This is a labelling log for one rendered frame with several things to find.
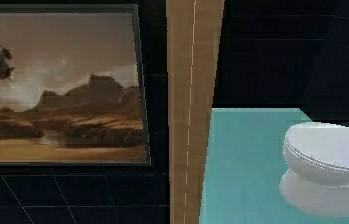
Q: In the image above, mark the white toilet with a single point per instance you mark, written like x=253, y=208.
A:
x=325, y=156

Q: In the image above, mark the brown wooden door frame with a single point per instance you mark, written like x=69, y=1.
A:
x=182, y=100

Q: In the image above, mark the framed brown landscape picture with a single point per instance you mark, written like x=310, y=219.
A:
x=65, y=100

